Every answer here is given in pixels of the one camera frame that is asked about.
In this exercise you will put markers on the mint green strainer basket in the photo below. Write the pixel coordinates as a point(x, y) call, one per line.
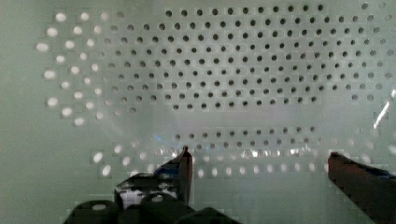
point(260, 92)

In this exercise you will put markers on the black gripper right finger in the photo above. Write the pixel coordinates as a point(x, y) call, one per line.
point(373, 190)

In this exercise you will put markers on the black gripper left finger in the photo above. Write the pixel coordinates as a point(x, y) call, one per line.
point(173, 178)

